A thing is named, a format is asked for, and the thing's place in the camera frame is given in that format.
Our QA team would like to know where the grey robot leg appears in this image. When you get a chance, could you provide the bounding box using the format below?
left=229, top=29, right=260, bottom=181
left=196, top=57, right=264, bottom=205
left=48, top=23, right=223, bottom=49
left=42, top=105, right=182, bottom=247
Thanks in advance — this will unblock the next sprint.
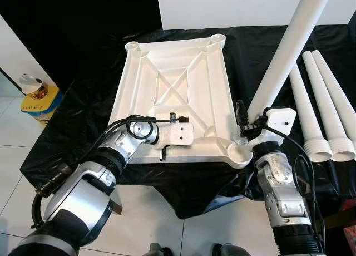
left=142, top=242, right=174, bottom=256
left=210, top=242, right=252, bottom=256

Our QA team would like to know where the grey robot right leg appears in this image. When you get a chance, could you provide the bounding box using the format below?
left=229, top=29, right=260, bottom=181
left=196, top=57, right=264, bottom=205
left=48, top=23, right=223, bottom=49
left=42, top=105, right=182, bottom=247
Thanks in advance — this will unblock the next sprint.
left=210, top=242, right=252, bottom=256

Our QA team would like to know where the red patterned bag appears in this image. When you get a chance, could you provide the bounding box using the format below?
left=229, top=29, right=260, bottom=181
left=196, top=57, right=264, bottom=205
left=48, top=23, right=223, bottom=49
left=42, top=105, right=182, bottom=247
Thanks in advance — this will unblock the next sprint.
left=344, top=225, right=356, bottom=256

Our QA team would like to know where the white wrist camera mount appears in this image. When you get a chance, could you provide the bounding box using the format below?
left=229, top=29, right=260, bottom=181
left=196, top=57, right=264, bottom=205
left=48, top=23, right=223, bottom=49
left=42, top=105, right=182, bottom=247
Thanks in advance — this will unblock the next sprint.
left=248, top=107, right=297, bottom=151
left=157, top=121, right=195, bottom=149

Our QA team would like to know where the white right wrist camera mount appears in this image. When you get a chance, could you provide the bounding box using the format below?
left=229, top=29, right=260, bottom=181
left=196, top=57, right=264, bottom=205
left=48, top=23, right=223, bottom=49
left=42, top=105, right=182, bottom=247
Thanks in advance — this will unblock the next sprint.
left=248, top=107, right=297, bottom=151

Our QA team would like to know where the brown wooden table beam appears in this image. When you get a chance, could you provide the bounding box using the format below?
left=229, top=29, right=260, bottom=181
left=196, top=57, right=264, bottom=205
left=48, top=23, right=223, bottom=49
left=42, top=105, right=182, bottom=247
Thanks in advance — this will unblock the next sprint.
left=324, top=205, right=356, bottom=230
left=110, top=199, right=124, bottom=215

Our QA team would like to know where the grey robot left leg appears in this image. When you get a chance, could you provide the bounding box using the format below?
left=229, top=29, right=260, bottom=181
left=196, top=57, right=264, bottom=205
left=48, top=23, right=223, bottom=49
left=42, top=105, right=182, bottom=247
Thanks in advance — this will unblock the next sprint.
left=142, top=242, right=174, bottom=256

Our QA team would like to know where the black plastic table cover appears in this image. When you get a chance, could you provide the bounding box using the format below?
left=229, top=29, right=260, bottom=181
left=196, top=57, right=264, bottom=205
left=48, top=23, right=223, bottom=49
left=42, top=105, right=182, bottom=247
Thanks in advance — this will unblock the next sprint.
left=21, top=23, right=356, bottom=219

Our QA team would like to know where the white plastic table leg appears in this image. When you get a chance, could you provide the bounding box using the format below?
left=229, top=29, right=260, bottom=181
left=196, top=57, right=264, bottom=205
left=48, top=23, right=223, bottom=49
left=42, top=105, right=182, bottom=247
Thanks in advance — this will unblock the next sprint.
left=288, top=64, right=333, bottom=163
left=246, top=0, right=335, bottom=123
left=301, top=51, right=356, bottom=163
left=311, top=49, right=356, bottom=142

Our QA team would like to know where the yellow and blue box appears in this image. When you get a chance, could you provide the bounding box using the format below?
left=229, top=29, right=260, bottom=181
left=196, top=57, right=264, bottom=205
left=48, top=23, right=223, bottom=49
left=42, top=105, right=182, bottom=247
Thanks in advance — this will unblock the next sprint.
left=21, top=85, right=63, bottom=126

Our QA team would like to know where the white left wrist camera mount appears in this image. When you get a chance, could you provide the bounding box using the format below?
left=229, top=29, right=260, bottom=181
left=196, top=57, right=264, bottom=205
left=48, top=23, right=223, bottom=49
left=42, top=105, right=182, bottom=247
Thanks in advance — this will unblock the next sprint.
left=157, top=121, right=195, bottom=149

